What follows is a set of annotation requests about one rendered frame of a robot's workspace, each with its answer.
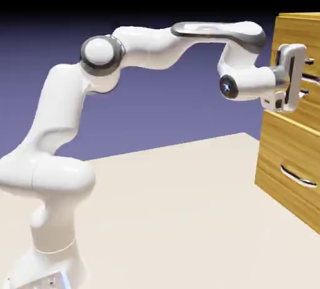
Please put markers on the light wood cabinet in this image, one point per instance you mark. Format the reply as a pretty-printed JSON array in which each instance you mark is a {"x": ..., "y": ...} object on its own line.
[{"x": 282, "y": 144}]

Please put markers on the small wood drawer front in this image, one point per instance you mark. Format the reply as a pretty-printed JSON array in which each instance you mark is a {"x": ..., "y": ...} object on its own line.
[{"x": 310, "y": 34}]

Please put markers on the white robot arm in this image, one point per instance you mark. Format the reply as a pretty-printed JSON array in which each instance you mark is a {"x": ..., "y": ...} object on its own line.
[{"x": 62, "y": 99}]

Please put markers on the large wood drawer front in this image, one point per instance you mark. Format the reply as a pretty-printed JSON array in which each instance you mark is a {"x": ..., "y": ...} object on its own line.
[{"x": 280, "y": 141}]

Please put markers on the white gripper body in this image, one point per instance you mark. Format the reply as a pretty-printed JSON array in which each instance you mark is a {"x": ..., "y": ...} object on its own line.
[{"x": 297, "y": 69}]

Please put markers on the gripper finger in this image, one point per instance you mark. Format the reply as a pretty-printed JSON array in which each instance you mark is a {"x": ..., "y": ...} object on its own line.
[
  {"x": 304, "y": 91},
  {"x": 310, "y": 61}
]

